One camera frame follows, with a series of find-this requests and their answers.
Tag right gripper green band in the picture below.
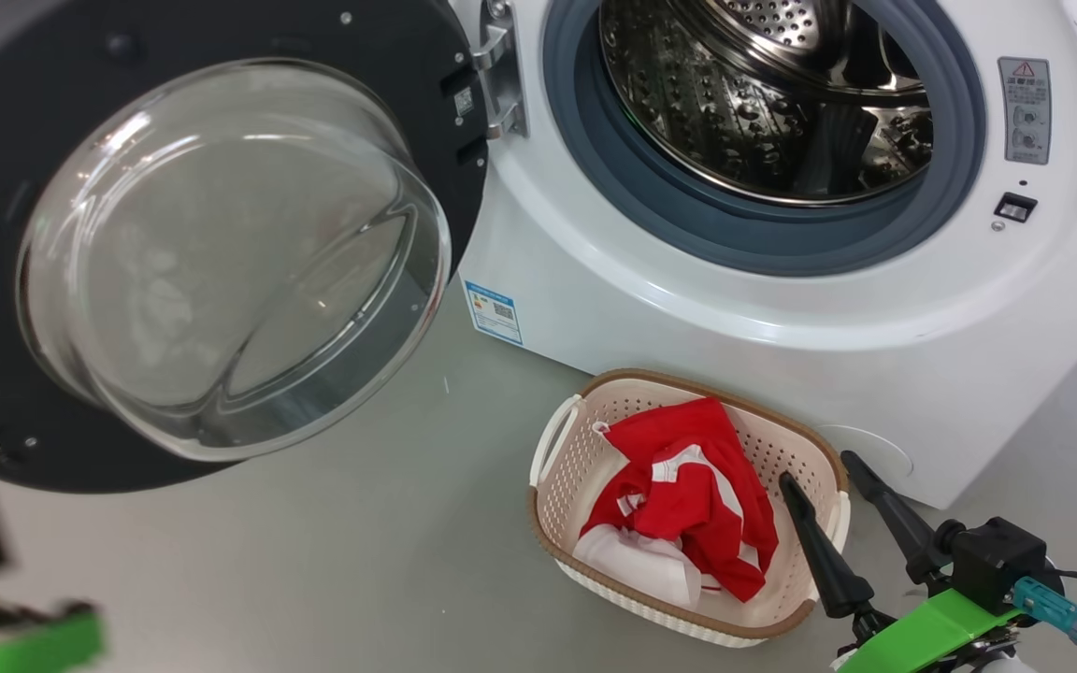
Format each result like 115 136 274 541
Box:
778 451 1037 673

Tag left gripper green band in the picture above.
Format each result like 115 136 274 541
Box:
0 400 107 673

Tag red and white garment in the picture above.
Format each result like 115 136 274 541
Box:
576 396 780 610

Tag black washer door glass window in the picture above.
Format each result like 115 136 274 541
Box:
0 0 491 494

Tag cream laundry basket brown rim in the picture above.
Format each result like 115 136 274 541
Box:
527 368 853 649

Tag white front-load washing machine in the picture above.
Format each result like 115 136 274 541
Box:
450 0 1077 510

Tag grey rubber door gasket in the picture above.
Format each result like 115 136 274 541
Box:
541 0 988 278

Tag perforated steel washer drum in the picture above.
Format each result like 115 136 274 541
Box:
599 0 934 207

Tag metal door hinge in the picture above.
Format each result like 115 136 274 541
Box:
473 0 528 141

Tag round white filter cover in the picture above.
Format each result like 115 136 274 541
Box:
814 425 913 482

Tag blue energy label sticker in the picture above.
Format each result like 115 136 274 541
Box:
464 280 524 347

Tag grey warning sticker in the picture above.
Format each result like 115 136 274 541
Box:
998 57 1053 166

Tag teal cable connector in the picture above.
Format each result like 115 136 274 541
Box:
1013 577 1077 652

